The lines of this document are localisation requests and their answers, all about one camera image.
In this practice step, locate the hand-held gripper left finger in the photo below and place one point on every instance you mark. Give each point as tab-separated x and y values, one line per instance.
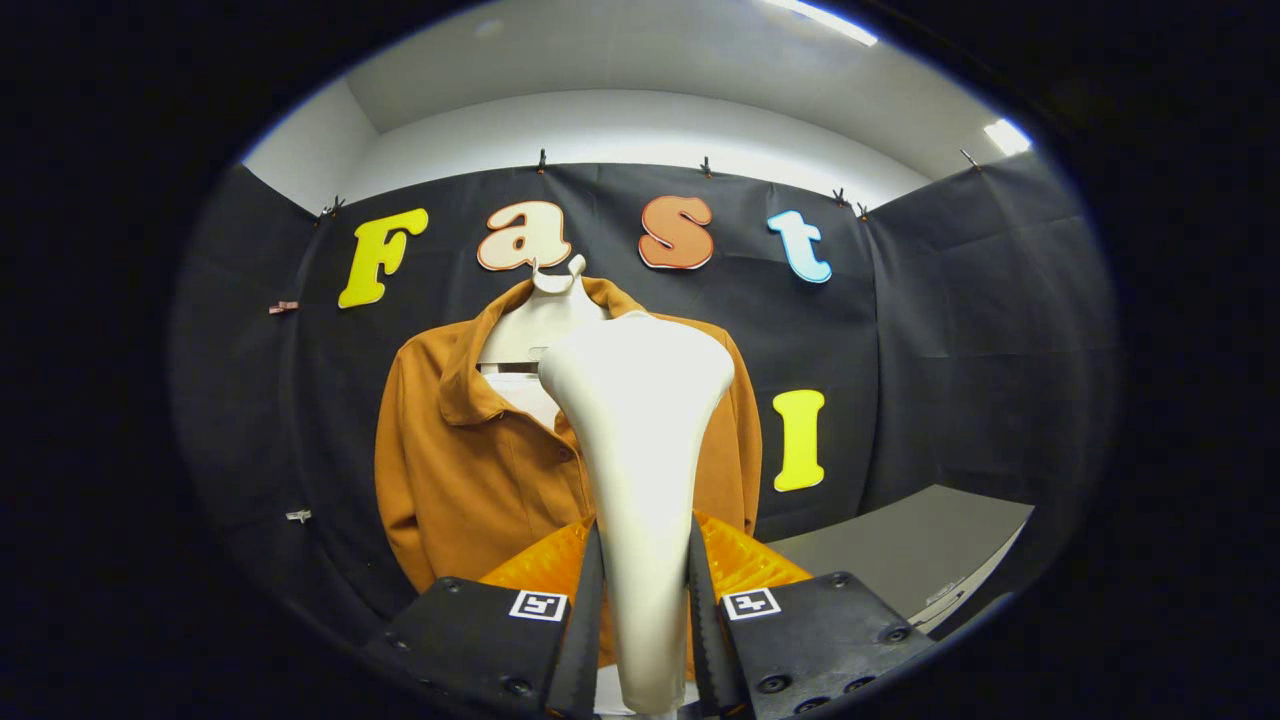
578	660

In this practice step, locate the white garment form stand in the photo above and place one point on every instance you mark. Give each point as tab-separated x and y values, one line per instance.
530	330

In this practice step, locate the small ceiling light panel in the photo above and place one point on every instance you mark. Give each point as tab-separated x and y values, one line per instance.
1007	136

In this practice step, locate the white garment steamer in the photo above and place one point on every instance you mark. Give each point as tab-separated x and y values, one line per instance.
640	450

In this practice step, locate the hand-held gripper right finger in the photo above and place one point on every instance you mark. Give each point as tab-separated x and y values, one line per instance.
708	650

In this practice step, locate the brown button-up shirt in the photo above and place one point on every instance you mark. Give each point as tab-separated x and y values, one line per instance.
460	480

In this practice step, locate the row of black cloth clips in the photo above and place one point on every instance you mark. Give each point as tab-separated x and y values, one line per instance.
541	161

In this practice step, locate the long ceiling light panel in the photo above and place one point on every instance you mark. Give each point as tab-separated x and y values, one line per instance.
830	22

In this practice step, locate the small red clip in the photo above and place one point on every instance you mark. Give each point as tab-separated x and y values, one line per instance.
283	307

